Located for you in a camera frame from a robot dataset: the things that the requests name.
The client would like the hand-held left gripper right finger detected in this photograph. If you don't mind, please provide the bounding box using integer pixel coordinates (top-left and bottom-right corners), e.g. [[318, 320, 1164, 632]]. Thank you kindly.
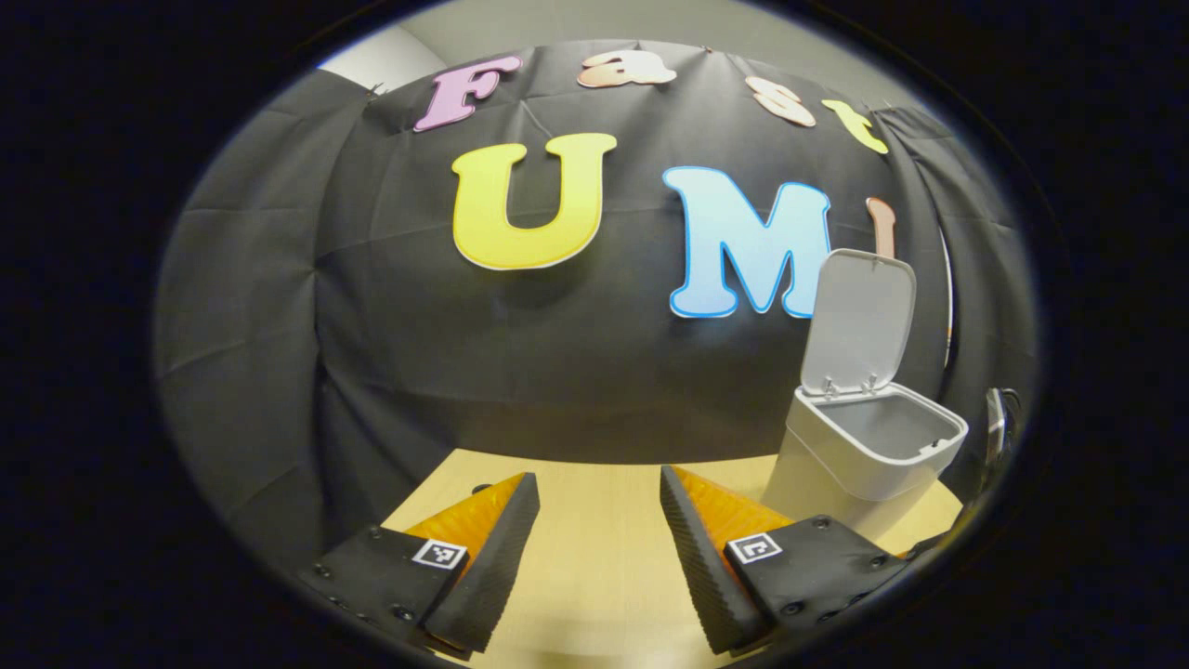
[[660, 465, 911, 656]]

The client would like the white desktop garbage bin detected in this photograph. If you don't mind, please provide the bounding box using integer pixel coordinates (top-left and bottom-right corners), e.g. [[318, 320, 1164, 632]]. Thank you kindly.
[[762, 248, 969, 544]]

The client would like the black backdrop cloth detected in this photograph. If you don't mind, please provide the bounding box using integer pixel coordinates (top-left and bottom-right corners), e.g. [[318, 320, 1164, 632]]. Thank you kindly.
[[153, 39, 1037, 570]]

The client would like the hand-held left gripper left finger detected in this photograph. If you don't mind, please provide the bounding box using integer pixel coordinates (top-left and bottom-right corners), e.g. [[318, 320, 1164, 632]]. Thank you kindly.
[[297, 472, 542, 661]]

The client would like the wooden desktop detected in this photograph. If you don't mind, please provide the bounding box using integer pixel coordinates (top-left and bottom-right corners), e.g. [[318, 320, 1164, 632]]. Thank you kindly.
[[381, 449, 964, 669]]

